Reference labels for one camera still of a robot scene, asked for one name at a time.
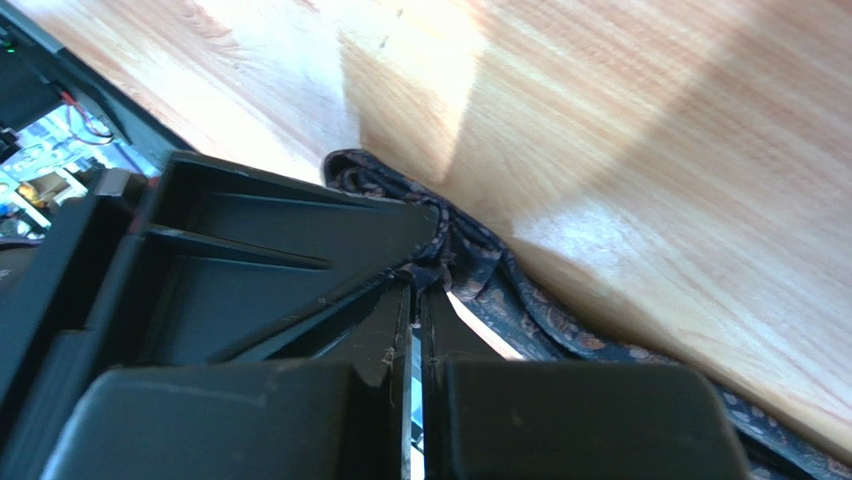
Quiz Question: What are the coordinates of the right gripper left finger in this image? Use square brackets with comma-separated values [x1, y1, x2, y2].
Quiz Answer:
[42, 284, 412, 479]

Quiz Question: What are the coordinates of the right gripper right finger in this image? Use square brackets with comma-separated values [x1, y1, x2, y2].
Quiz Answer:
[420, 286, 748, 479]

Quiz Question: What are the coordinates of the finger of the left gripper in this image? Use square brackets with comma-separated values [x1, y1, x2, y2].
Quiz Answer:
[1, 152, 439, 444]

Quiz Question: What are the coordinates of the dark blue paisley tie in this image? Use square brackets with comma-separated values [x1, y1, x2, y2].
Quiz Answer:
[322, 149, 851, 479]

